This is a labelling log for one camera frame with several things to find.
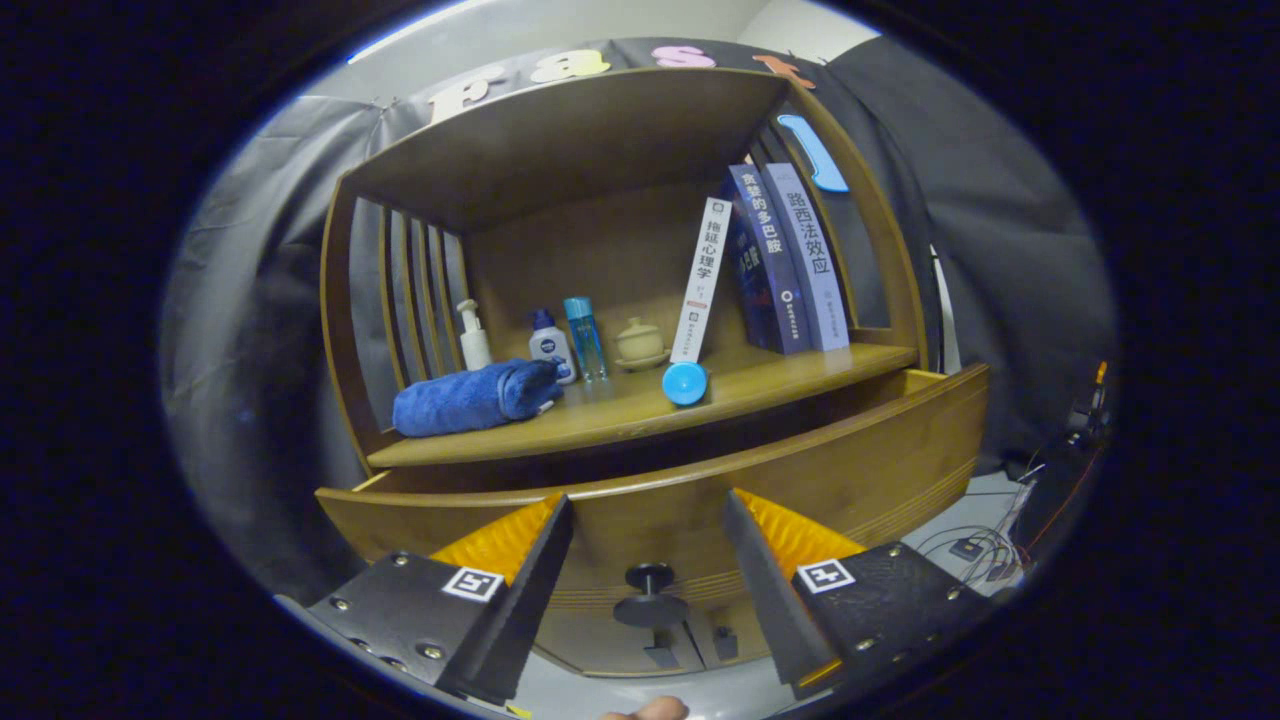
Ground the wooden countertop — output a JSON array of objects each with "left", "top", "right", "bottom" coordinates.
[{"left": 365, "top": 342, "right": 919, "bottom": 469}]

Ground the wooden cabinet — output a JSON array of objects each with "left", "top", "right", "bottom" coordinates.
[{"left": 320, "top": 65, "right": 946, "bottom": 679}]

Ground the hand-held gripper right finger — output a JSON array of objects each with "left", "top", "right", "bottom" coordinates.
[{"left": 724, "top": 488, "right": 997, "bottom": 701}]

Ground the blue white cosmetic tube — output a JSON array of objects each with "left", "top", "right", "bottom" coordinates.
[{"left": 661, "top": 360, "right": 711, "bottom": 407}]

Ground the white pump bottle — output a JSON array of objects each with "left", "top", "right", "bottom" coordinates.
[{"left": 457, "top": 299, "right": 493, "bottom": 372}]

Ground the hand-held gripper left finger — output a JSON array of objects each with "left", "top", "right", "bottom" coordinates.
[{"left": 305, "top": 493, "right": 577, "bottom": 705}]

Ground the white bottle with blue cap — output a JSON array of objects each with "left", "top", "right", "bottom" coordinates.
[{"left": 528, "top": 308, "right": 578, "bottom": 386}]

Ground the wooden drawer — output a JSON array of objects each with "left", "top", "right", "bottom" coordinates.
[{"left": 315, "top": 362, "right": 991, "bottom": 613}]

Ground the navy blue book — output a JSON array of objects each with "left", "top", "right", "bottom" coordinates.
[{"left": 725, "top": 163, "right": 813, "bottom": 356}]

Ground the white cable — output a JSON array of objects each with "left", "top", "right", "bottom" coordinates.
[{"left": 960, "top": 465, "right": 1041, "bottom": 591}]

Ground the black cable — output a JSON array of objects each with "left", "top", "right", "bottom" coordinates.
[{"left": 915, "top": 525, "right": 1001, "bottom": 586}]

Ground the white book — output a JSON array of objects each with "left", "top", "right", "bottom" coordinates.
[{"left": 668, "top": 197, "right": 736, "bottom": 365}]

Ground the black round drawer knob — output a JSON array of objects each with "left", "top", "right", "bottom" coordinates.
[{"left": 612, "top": 562, "right": 691, "bottom": 629}]

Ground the clear blue bottle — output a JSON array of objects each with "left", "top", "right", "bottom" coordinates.
[{"left": 563, "top": 296, "right": 609, "bottom": 383}]

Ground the folded blue towel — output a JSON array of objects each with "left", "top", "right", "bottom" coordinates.
[{"left": 392, "top": 358, "right": 566, "bottom": 438}]

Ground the black orange device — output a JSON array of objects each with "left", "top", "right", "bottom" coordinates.
[{"left": 1065, "top": 360, "right": 1111, "bottom": 446}]

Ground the beige lidded teacup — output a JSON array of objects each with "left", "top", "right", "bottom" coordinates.
[{"left": 613, "top": 317, "right": 671, "bottom": 372}]

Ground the lavender book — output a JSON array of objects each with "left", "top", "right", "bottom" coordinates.
[{"left": 762, "top": 162, "right": 851, "bottom": 352}]

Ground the wooden cabinet door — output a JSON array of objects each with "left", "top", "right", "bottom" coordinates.
[
  {"left": 535, "top": 605, "right": 691, "bottom": 677},
  {"left": 685, "top": 600, "right": 776, "bottom": 669}
]

